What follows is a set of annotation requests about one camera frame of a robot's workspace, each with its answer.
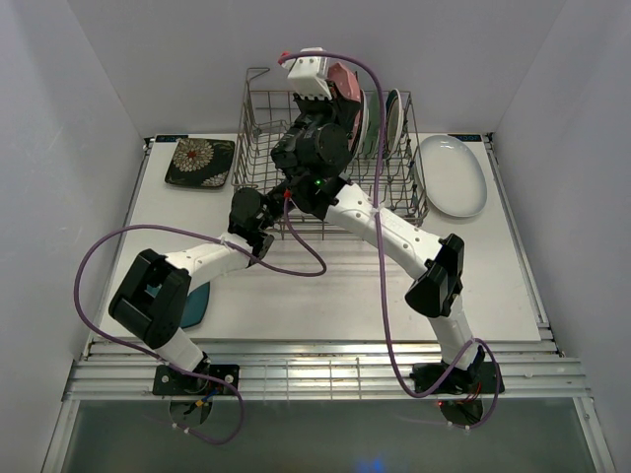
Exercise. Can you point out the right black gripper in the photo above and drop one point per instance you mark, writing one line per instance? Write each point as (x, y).
(341, 113)

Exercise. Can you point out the green floral plate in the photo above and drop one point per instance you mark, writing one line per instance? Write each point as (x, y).
(373, 132)

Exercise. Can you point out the pink dotted scalloped plate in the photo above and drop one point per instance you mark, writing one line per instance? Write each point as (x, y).
(348, 86)

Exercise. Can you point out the green red rimmed white plate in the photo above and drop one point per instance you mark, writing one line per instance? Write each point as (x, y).
(394, 120)

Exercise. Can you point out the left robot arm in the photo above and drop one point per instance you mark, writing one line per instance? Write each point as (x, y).
(158, 289)

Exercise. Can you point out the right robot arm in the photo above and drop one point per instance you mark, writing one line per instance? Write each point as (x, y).
(434, 264)

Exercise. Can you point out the black floral square plate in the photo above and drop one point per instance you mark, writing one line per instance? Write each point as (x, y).
(200, 163)

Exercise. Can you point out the dark teal plate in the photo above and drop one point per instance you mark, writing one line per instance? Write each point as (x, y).
(195, 307)

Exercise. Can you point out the white oval plate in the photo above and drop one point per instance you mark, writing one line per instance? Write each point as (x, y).
(454, 180)

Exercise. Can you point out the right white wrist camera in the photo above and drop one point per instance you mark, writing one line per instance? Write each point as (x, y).
(307, 77)

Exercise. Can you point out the grey wire dish rack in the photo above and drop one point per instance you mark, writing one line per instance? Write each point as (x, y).
(266, 115)

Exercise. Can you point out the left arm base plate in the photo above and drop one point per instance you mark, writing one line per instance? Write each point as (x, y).
(168, 382)

